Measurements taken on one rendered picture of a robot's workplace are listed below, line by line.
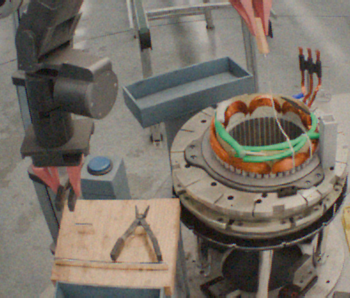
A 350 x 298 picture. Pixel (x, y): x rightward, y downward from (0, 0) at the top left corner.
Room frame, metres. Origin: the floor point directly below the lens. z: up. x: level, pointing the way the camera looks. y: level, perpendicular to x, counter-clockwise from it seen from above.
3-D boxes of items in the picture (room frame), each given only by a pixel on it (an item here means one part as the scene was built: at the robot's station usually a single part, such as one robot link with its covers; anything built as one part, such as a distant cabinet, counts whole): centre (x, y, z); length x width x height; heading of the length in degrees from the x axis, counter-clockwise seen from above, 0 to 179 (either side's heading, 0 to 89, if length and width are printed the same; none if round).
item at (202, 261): (0.83, -0.03, 0.91); 0.02 x 0.02 x 0.21
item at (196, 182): (0.81, -0.15, 1.09); 0.32 x 0.32 x 0.01
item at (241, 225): (0.67, -0.12, 1.06); 0.09 x 0.04 x 0.01; 88
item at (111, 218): (0.67, 0.11, 1.05); 0.20 x 0.19 x 0.02; 172
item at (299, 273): (0.71, -0.22, 0.85); 0.06 x 0.04 x 0.05; 130
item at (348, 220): (0.82, -0.38, 0.80); 0.22 x 0.04 x 0.03; 177
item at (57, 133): (0.65, 0.15, 1.30); 0.10 x 0.07 x 0.07; 83
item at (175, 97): (1.11, -0.05, 0.92); 0.25 x 0.11 x 0.28; 110
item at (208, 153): (0.81, -0.15, 1.05); 0.22 x 0.22 x 0.12
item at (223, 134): (0.79, -0.08, 1.15); 0.15 x 0.04 x 0.02; 178
